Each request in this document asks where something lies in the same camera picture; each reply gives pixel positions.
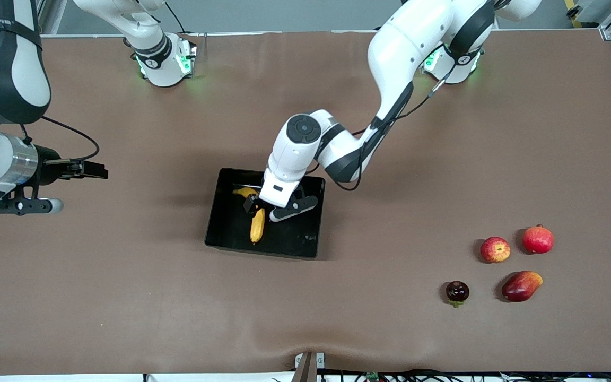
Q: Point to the brown table cloth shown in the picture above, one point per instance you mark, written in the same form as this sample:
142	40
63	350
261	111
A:
125	297

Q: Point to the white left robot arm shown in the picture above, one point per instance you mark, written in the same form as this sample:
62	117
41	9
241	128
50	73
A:
406	48

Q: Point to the dark purple mangosteen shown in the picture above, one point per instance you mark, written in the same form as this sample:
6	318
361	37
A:
457	291

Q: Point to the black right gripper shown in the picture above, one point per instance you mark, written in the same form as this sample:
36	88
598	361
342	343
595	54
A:
49	166

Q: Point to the red yellow apple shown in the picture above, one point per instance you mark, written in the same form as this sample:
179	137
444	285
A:
495	250

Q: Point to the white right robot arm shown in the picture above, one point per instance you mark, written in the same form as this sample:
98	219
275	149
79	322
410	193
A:
8	79

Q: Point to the red yellow mango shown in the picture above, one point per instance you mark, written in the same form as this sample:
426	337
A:
520	286

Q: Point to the red pomegranate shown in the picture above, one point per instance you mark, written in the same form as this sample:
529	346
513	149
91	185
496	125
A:
538	240

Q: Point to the black rectangular plastic box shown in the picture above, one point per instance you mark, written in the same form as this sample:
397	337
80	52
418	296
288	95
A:
228	228

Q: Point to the yellow banana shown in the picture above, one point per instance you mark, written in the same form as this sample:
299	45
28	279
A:
257	225

